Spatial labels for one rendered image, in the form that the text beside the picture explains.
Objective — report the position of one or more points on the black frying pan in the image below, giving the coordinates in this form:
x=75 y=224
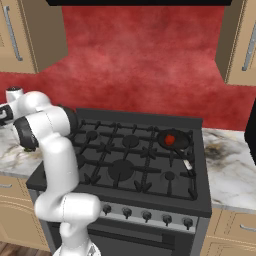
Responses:
x=180 y=138

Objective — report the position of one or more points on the black range hood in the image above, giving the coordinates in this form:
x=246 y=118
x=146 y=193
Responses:
x=138 y=2

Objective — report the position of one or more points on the dark green food piece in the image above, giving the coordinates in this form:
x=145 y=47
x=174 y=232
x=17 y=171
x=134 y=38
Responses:
x=29 y=149

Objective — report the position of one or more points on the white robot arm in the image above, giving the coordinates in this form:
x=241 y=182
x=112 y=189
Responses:
x=58 y=160

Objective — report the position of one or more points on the beige wall cupboard door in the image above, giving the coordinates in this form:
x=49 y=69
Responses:
x=23 y=36
x=241 y=43

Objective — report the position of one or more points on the black stove knob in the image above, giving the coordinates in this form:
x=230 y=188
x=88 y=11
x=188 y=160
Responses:
x=126 y=212
x=188 y=222
x=166 y=219
x=107 y=209
x=146 y=215

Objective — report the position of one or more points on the beige base cupboard door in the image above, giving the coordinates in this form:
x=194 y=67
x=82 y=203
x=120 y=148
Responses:
x=16 y=223
x=230 y=248

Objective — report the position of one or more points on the black appliance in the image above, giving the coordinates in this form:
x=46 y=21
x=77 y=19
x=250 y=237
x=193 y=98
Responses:
x=251 y=128

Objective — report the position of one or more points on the black gas stove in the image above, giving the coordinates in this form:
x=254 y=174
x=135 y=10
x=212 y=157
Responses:
x=133 y=186

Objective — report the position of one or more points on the black oven door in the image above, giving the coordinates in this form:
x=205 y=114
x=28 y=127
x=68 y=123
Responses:
x=140 y=248

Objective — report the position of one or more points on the beige drawer front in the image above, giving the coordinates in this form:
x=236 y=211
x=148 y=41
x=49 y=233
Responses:
x=15 y=186
x=236 y=223

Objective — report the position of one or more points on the red round food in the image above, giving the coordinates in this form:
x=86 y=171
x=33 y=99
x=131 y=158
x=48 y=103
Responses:
x=170 y=139

